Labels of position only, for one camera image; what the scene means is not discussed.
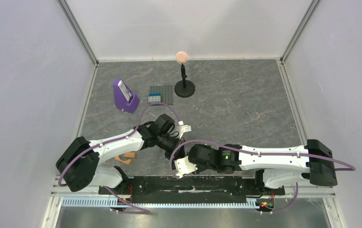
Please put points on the orange wooden arch block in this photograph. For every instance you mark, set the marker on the orange wooden arch block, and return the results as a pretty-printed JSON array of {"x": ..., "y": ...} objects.
[{"x": 126, "y": 161}]

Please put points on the white cable duct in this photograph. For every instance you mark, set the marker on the white cable duct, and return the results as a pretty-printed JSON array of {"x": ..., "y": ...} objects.
[{"x": 113, "y": 202}]

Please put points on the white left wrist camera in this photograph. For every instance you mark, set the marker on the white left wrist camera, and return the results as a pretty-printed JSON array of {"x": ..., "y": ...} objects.
[{"x": 183, "y": 128}]

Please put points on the black stand with pink ball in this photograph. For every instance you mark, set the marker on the black stand with pink ball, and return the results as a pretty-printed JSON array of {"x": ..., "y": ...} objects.
[{"x": 183, "y": 88}]

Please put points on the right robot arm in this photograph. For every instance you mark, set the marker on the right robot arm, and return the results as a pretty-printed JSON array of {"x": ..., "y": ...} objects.
[{"x": 275, "y": 167}]

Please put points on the purple metronome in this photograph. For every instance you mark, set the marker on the purple metronome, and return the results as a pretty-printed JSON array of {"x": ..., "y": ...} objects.
[{"x": 125, "y": 100}]

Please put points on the blue white lego bricks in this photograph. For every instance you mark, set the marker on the blue white lego bricks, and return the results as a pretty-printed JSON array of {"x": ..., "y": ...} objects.
[{"x": 154, "y": 99}]

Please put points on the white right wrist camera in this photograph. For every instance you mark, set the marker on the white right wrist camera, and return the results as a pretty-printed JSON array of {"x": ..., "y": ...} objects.
[{"x": 184, "y": 166}]

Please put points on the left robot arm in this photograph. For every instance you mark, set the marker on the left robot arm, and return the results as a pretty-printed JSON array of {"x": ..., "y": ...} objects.
[{"x": 81, "y": 164}]

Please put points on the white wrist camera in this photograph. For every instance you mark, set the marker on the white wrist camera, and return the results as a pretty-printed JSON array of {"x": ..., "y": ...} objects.
[
  {"x": 184, "y": 166},
  {"x": 183, "y": 128}
]

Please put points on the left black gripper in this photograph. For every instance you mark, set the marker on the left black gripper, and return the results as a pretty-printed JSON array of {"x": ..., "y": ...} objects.
[{"x": 178, "y": 142}]

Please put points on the black base frame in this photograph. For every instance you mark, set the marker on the black base frame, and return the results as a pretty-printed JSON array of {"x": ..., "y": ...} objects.
[{"x": 193, "y": 189}]

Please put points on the grey lego baseplate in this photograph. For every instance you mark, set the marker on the grey lego baseplate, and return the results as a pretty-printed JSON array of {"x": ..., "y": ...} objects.
[{"x": 167, "y": 93}]

